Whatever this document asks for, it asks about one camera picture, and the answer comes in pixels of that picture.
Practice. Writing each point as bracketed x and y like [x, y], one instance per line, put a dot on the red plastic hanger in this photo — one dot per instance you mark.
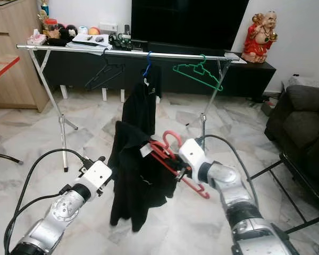
[199, 191]

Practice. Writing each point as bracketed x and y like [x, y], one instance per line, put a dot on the plain black shirt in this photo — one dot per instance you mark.
[135, 180]

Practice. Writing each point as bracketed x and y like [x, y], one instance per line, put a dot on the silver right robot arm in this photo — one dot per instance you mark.
[231, 186]

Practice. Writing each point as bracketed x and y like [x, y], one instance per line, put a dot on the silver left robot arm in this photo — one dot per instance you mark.
[58, 212]

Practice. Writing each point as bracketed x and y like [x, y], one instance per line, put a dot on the green plastic hanger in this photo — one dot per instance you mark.
[218, 86]

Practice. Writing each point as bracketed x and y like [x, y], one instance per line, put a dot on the blue hanger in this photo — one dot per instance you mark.
[149, 66]

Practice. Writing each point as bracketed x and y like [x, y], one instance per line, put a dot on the black plastic hanger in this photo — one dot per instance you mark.
[105, 78]

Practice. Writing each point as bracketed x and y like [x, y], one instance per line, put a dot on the black shirt with green logo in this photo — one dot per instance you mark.
[141, 106]

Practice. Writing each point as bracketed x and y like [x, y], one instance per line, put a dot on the black TV console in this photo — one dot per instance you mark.
[250, 79]

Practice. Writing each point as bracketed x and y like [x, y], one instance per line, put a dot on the white paper sheet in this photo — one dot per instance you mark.
[235, 57]

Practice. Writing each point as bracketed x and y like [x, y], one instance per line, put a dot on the dark brown sofa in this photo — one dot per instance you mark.
[297, 117]

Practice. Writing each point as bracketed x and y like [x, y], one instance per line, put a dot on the black gadget cluster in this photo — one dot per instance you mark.
[122, 41]

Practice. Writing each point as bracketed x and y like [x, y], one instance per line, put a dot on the red Buddha statue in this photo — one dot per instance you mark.
[258, 45]

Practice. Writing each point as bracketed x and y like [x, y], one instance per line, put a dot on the black television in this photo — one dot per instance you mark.
[191, 24]

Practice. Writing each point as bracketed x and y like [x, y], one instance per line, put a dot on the side table with white cloth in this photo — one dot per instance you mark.
[305, 82]

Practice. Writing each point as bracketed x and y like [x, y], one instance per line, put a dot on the silver metal garment rack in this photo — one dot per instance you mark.
[85, 50]

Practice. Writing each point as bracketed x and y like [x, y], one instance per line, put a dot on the white paper stack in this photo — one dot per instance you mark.
[90, 42]

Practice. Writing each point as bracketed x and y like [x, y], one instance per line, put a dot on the orange ball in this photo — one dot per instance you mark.
[94, 31]

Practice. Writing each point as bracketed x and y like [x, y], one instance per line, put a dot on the marble table with red edge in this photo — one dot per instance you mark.
[0, 66]

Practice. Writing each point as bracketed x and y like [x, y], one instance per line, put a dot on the black round plush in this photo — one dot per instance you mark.
[67, 32]

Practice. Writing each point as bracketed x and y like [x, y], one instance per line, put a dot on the jar with red lid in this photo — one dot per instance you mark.
[52, 28]

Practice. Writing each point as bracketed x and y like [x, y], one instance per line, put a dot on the pink tissue box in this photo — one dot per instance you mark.
[37, 38]

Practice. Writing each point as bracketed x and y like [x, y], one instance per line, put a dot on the wooden cabinet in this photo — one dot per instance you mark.
[16, 32]

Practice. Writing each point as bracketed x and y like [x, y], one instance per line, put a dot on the blue gold trophy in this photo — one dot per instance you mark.
[45, 9]

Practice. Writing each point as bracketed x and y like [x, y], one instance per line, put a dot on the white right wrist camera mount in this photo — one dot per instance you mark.
[192, 156]

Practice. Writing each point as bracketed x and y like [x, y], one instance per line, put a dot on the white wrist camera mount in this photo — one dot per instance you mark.
[192, 156]
[98, 175]

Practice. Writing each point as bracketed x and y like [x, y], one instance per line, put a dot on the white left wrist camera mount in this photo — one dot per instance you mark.
[98, 175]

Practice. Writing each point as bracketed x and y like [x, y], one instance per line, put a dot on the white wall socket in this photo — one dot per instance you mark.
[108, 27]

